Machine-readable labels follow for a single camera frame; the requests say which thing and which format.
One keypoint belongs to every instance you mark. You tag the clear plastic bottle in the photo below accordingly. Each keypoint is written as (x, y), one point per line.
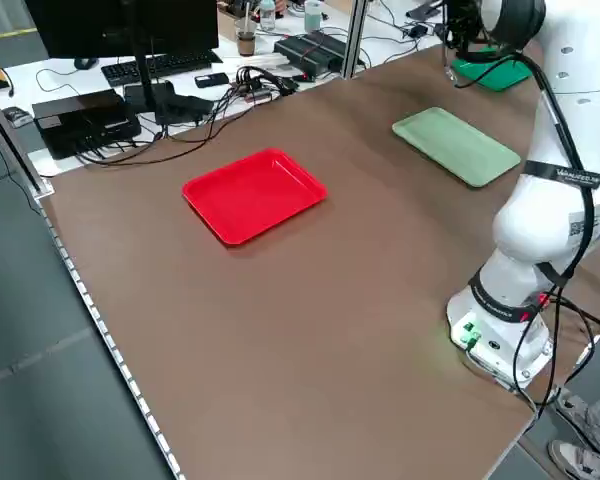
(267, 17)

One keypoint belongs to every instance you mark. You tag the black docking box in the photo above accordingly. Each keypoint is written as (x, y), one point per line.
(80, 125)

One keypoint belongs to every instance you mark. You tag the person's shoe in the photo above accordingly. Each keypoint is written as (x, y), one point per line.
(585, 420)
(580, 462)

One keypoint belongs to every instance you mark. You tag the black power adapter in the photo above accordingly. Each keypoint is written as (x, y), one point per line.
(419, 29)

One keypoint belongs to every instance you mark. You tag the aluminium frame post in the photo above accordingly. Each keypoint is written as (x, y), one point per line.
(355, 35)

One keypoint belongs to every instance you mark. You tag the black computer mouse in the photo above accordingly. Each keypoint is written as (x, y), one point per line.
(86, 62)

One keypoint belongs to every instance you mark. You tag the small grey device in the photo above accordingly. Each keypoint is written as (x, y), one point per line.
(19, 116)

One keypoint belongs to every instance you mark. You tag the aluminium frame rail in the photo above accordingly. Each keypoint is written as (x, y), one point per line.
(17, 145)

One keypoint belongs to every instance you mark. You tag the black computer monitor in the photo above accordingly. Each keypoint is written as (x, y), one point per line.
(120, 25)

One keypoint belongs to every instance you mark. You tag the black keyboard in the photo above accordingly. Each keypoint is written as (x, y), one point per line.
(180, 62)

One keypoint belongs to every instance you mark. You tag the black monitor stand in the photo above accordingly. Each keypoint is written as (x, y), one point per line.
(142, 90)

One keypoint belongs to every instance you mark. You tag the black usb hub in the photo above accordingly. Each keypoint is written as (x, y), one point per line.
(260, 80)

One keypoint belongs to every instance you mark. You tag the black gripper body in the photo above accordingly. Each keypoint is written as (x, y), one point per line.
(462, 20)

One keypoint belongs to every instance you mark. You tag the teal plastic container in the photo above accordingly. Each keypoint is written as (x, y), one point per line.
(312, 17)

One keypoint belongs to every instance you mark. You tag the black smartphone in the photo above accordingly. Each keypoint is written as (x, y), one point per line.
(211, 80)

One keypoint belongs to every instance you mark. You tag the brown paper cup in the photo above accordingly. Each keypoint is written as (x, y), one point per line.
(246, 42)

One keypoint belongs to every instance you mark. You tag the black finned power supply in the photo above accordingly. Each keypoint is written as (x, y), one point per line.
(310, 52)

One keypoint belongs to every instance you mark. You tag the red plastic tray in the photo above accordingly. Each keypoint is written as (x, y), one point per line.
(250, 200)

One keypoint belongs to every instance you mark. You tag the pale green plastic tray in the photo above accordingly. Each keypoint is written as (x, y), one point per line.
(455, 145)

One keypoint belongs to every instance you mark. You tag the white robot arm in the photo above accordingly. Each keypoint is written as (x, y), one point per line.
(545, 225)

